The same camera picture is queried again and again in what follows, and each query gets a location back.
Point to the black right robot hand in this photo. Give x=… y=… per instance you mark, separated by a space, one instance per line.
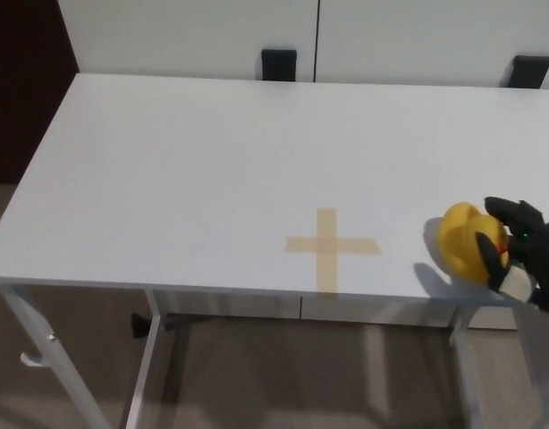
x=538 y=259

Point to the yellow rubber duck toy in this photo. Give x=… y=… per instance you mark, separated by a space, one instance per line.
x=462 y=241

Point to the white metal desk leg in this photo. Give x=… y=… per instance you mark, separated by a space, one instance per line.
x=142 y=380
x=536 y=357
x=469 y=366

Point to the black desk foot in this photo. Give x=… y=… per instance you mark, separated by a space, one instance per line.
x=139 y=326

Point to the white desk leg with hook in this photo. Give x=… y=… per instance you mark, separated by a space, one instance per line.
x=55 y=357

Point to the white desk hook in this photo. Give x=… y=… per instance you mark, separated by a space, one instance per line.
x=31 y=361

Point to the long beige masking tape strip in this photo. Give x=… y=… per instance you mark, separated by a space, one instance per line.
x=327 y=272

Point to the right black wall bracket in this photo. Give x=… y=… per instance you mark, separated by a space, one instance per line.
x=530 y=72

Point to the black wall bracket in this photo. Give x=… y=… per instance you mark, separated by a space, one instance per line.
x=279 y=64
x=530 y=72

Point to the left black wall bracket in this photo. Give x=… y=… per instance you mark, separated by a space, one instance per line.
x=279 y=64

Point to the dark brown wall panel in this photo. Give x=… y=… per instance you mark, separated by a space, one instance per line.
x=24 y=89

